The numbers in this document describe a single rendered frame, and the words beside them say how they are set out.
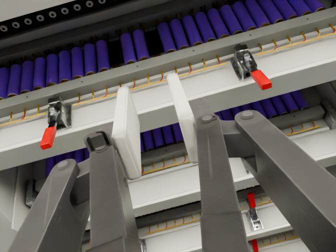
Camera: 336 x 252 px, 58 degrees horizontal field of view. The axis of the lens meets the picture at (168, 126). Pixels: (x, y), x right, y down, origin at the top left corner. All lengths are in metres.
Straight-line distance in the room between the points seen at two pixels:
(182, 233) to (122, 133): 0.60
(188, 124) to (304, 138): 0.47
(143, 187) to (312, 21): 0.38
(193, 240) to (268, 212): 0.18
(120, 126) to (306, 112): 0.49
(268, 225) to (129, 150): 0.61
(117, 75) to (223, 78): 0.15
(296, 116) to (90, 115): 0.37
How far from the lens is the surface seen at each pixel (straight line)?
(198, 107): 0.17
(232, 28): 0.48
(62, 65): 0.50
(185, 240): 0.73
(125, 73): 0.44
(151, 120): 0.43
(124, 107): 0.18
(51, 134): 0.39
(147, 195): 0.57
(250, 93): 0.44
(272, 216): 0.75
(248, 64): 0.42
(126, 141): 0.16
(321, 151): 0.61
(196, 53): 0.44
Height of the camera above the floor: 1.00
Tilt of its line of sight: 40 degrees down
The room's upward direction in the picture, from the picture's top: 17 degrees counter-clockwise
